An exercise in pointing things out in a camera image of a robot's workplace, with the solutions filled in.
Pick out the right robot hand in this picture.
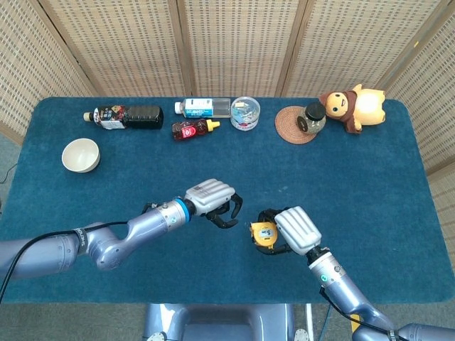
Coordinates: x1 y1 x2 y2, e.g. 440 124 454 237
256 205 323 256

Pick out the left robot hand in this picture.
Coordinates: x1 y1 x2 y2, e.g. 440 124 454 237
183 178 245 229

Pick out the yellow tape measure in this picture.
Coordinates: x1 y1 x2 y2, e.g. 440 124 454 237
248 220 278 249

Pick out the blue tablecloth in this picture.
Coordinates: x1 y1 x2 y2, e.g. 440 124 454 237
0 97 455 305

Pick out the bear-shaped honey bottle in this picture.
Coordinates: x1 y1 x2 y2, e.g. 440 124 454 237
171 119 221 142

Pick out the clear bottle with blue label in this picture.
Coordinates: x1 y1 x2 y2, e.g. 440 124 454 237
173 97 234 119

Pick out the clear plastic clip tub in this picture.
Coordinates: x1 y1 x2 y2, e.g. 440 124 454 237
230 96 261 131

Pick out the white table leg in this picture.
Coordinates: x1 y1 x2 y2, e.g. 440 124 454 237
304 303 314 341

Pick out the round woven coaster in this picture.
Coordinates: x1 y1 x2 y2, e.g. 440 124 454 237
274 107 323 146

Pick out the dark soy sauce bottle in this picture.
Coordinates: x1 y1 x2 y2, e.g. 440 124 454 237
83 104 165 131

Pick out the glass jar with black lid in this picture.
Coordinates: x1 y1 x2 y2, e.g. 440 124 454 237
296 102 327 136

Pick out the grey robot torso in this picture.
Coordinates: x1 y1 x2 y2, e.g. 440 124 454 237
141 303 310 341

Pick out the cream bowl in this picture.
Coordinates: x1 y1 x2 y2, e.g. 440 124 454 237
61 138 100 174

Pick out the yellow plush toy brown hood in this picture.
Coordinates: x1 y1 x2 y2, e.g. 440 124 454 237
318 83 387 135

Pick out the woven folding screen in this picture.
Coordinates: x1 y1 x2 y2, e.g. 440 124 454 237
0 0 455 274

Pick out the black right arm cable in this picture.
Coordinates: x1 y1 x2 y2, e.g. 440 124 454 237
318 286 402 341

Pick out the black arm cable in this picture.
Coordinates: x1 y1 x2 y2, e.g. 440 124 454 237
0 220 129 303
318 286 402 341

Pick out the black printed arm strap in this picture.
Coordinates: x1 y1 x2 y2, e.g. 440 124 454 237
73 229 90 255

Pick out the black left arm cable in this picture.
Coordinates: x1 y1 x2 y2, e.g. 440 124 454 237
0 220 129 303

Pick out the thin black floor cable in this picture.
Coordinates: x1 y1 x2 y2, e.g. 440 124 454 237
0 165 17 184

